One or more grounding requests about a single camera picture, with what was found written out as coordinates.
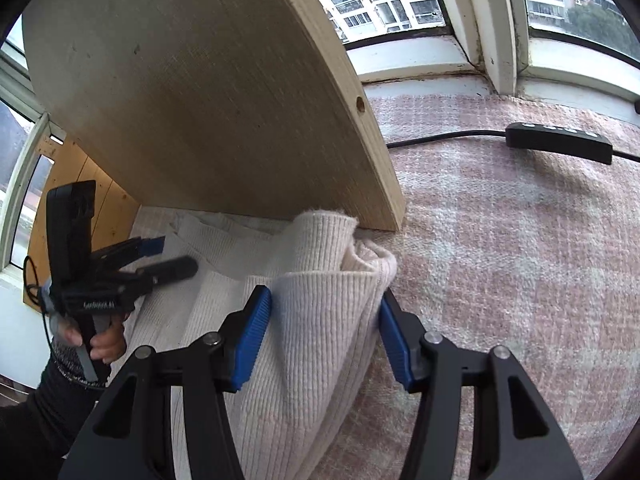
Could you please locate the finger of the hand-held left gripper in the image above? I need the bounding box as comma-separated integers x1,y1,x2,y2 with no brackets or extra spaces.
92,236,166,273
117,256,198,286

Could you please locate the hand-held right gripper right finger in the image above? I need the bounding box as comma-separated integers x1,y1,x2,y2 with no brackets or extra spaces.
377,290,585,480

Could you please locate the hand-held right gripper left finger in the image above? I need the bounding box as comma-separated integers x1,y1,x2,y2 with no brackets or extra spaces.
59,285,273,480

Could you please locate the cream knit sweater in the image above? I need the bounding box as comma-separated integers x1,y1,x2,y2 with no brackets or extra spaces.
120,209,400,480

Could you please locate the person's left forearm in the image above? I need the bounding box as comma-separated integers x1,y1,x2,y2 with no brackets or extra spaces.
0,335,108,480

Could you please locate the person's left hand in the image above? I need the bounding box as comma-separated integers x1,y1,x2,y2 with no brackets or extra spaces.
56,310,132,367

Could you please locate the knotty pine wood panel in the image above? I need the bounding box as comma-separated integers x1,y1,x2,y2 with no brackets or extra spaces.
22,132,141,306

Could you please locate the pink plaid blanket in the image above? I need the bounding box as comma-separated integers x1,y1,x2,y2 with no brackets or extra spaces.
300,92,640,480

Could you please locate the light wooden board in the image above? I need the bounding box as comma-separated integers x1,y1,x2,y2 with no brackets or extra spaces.
21,0,407,233

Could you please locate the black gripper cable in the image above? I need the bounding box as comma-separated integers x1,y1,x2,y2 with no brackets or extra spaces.
22,255,56,321

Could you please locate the black inline cable controller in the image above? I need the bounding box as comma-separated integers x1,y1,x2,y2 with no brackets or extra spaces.
386,121,640,166

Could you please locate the white window frame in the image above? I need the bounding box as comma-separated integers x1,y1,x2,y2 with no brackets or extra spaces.
0,0,640,281

